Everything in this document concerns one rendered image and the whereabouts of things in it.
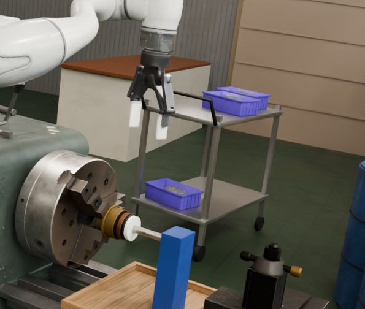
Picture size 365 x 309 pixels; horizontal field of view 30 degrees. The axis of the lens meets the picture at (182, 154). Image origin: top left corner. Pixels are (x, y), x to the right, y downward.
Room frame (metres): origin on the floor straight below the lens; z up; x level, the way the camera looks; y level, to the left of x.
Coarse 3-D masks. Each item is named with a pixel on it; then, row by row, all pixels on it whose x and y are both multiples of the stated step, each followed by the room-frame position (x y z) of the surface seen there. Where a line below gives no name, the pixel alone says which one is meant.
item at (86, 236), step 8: (80, 224) 1.80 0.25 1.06; (80, 232) 1.79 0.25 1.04; (88, 232) 1.78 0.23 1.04; (96, 232) 1.77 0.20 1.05; (80, 240) 1.78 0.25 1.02; (88, 240) 1.77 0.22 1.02; (96, 240) 1.76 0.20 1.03; (104, 240) 1.78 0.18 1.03; (72, 248) 1.78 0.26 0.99; (80, 248) 1.77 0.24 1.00; (88, 248) 1.76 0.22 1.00; (96, 248) 1.78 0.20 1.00; (72, 256) 1.77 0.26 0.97; (80, 256) 1.76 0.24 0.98; (88, 256) 1.78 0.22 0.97; (72, 264) 1.79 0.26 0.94
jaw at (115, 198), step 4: (116, 192) 1.94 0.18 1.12; (108, 196) 1.91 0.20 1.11; (112, 196) 1.91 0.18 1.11; (116, 196) 1.91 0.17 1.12; (120, 196) 1.91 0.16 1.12; (124, 196) 1.92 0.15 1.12; (104, 200) 1.88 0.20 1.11; (108, 200) 1.88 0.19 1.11; (112, 200) 1.88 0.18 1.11; (116, 200) 1.88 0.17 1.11; (120, 200) 1.90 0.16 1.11; (124, 200) 1.92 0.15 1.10; (112, 204) 1.86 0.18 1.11; (116, 204) 1.86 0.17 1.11; (120, 204) 1.87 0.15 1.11; (124, 204) 1.93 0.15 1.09
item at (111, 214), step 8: (112, 208) 1.78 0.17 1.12; (120, 208) 1.79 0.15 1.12; (104, 216) 1.76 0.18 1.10; (112, 216) 1.75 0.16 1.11; (120, 216) 1.76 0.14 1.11; (128, 216) 1.75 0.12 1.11; (96, 224) 1.78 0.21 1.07; (104, 224) 1.75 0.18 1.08; (112, 224) 1.74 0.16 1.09; (120, 224) 1.74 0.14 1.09; (104, 232) 1.76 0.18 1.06; (112, 232) 1.74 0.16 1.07; (120, 232) 1.74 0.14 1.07
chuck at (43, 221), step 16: (64, 160) 1.81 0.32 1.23; (80, 160) 1.82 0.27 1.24; (96, 160) 1.85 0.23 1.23; (48, 176) 1.76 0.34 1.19; (80, 176) 1.79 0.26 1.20; (96, 176) 1.85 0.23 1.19; (112, 176) 1.93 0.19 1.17; (32, 192) 1.74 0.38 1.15; (48, 192) 1.73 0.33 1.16; (64, 192) 1.73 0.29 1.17; (96, 192) 1.86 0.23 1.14; (112, 192) 1.94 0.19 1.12; (32, 208) 1.72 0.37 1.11; (48, 208) 1.70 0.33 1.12; (64, 208) 1.73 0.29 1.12; (32, 224) 1.72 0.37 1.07; (48, 224) 1.69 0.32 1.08; (64, 224) 1.74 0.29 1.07; (32, 240) 1.73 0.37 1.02; (48, 240) 1.70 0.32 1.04; (64, 240) 1.75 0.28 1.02; (48, 256) 1.73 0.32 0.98; (64, 256) 1.75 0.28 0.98
